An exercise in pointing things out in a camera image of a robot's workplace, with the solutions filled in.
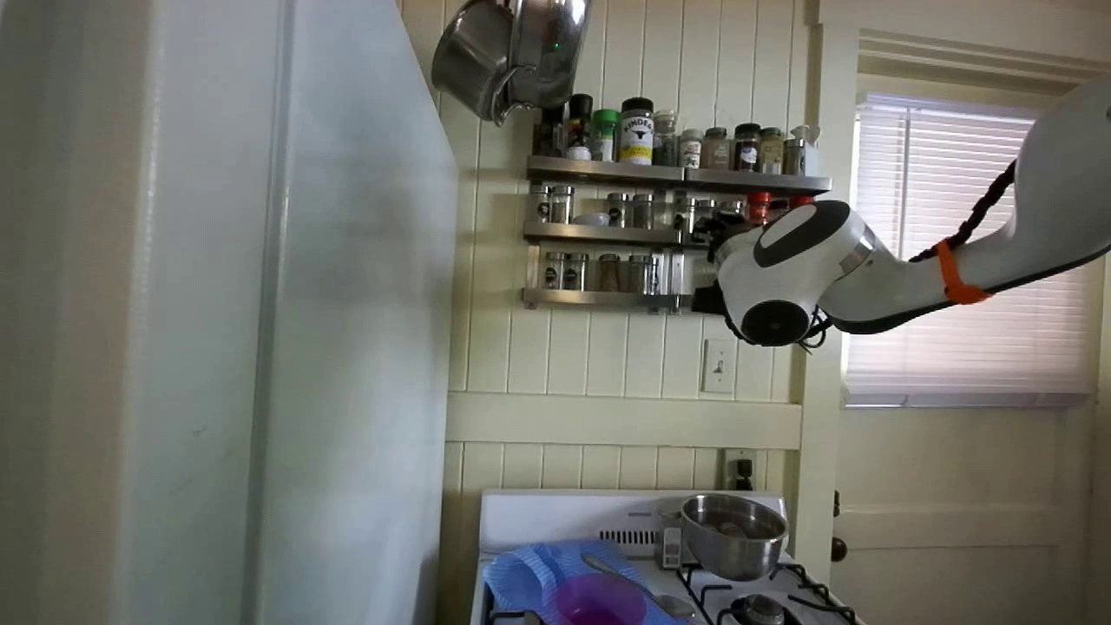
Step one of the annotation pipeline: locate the dark bottle black cap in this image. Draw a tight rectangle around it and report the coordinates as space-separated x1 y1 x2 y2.
563 90 596 164

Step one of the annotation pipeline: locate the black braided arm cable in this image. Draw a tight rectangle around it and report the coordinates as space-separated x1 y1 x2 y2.
911 161 1020 263

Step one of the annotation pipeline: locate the steel wall shelf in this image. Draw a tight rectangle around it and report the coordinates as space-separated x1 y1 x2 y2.
520 224 724 259
519 242 727 319
523 152 835 200

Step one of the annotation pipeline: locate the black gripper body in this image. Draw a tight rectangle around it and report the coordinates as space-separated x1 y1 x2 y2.
696 204 757 254

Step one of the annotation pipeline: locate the dark glass bottle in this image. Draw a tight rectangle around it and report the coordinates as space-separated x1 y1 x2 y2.
540 100 571 161

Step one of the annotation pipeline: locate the small grey box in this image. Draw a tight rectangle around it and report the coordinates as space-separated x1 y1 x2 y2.
655 525 689 572

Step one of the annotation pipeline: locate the white door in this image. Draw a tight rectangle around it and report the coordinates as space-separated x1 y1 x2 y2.
796 0 1111 625

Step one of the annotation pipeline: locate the black stove grate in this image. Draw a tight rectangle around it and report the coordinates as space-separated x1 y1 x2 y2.
673 559 860 625

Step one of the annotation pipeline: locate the white wall outlet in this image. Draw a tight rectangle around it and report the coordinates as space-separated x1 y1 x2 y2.
700 333 741 397

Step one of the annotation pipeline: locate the black door lock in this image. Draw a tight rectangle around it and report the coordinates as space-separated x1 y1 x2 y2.
828 489 851 566

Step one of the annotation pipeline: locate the black lid spice jar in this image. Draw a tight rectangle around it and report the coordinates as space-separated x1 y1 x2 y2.
733 122 764 176

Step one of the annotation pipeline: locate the blue cloth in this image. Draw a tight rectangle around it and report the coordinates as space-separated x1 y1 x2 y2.
482 537 698 625

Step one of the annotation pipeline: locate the white bottle black cap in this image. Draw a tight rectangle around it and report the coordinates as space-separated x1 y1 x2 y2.
615 94 660 169

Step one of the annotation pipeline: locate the gas burner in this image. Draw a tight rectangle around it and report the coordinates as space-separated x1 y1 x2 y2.
727 590 793 625

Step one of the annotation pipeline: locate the steel mixing bowl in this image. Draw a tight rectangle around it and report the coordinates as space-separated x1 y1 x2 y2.
673 492 793 585

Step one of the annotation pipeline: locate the white gas stove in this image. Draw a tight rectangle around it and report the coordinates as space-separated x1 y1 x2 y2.
470 487 864 625

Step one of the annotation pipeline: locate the white window blind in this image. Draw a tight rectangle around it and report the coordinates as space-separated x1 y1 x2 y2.
840 98 1105 409

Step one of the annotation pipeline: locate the green lid jar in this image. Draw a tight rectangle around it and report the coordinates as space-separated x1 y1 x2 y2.
590 108 626 167

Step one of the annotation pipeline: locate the purple plastic bowl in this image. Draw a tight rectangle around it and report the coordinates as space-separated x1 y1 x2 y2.
551 572 652 625

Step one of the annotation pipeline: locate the white refrigerator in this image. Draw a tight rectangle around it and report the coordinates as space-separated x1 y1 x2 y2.
0 0 464 625

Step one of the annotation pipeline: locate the hanging steel pot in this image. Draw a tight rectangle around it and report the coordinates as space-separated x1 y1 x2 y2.
431 0 593 125

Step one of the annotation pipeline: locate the orange strap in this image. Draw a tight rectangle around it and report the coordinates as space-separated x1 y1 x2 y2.
933 237 993 308

